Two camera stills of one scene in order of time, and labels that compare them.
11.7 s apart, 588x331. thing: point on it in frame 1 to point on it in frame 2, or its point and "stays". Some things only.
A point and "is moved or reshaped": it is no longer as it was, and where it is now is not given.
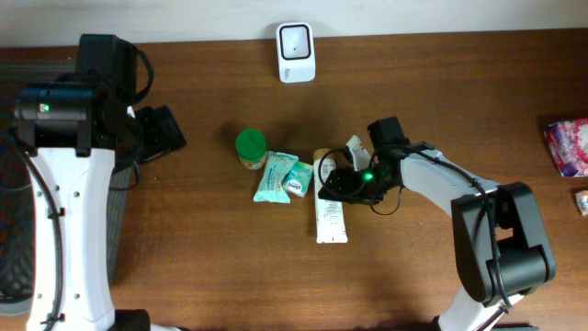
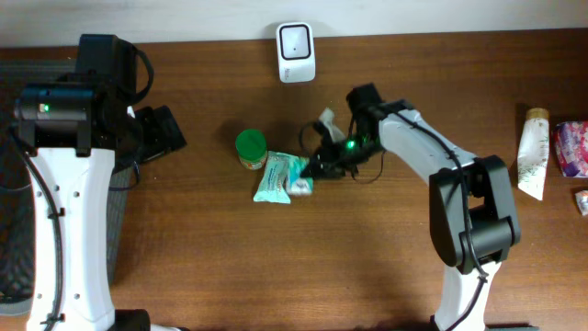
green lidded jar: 251,146 stays
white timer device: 296,51 stays
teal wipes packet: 272,188 stays
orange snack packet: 582,199 stays
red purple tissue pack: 568,142 stays
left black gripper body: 154,134 stays
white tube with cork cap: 330,220 to 534,152
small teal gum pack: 298,178 is moved or reshaped
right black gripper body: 367,180 to 343,160
